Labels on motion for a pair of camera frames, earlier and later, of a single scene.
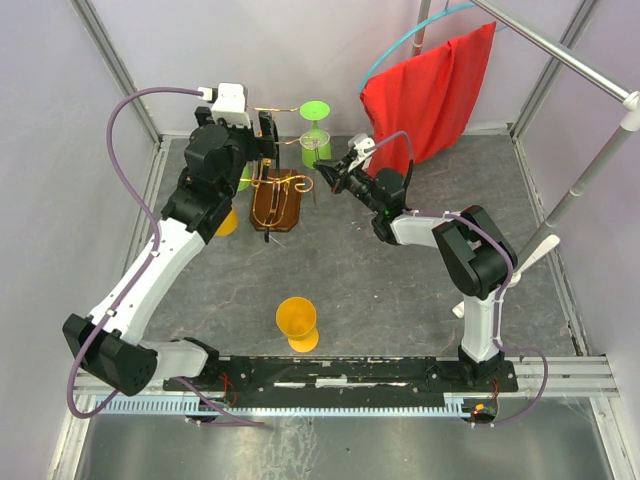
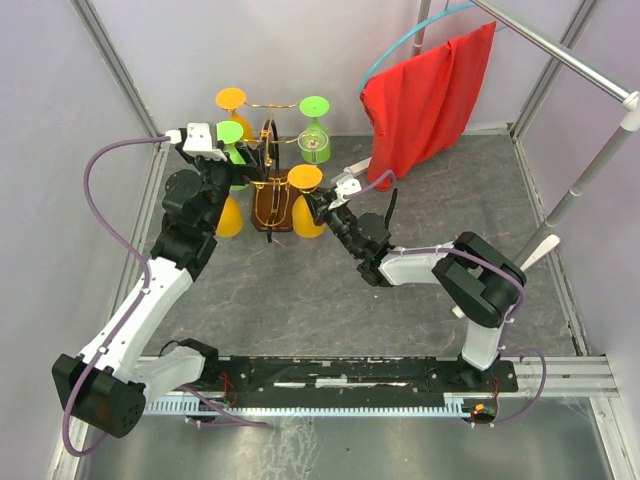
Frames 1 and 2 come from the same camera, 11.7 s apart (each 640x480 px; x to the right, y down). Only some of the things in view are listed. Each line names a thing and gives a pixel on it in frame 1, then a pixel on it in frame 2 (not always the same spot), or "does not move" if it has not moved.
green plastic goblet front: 316,144 does not move
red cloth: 419,108 does not move
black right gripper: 333,172 → 319,202
